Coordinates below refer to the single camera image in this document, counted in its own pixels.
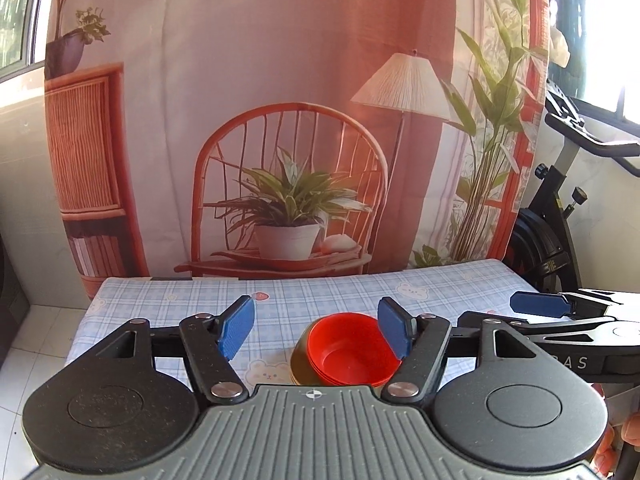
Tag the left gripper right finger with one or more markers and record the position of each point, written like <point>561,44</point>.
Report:
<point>420,344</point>

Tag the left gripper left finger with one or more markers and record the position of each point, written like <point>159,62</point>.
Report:
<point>211,342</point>

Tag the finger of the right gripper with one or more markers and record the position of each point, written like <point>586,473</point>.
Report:
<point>574,305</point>
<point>605,330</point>

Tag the red plastic bowl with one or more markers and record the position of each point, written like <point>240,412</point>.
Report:
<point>348,349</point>

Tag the blue plaid bed sheet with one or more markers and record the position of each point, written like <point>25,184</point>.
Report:
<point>285,308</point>

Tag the olive green plate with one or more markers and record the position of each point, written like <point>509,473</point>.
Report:
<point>302,373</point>

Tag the printed room scene backdrop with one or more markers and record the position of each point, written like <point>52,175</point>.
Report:
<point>290,138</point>

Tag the window with frame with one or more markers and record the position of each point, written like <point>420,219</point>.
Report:
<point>18,36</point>

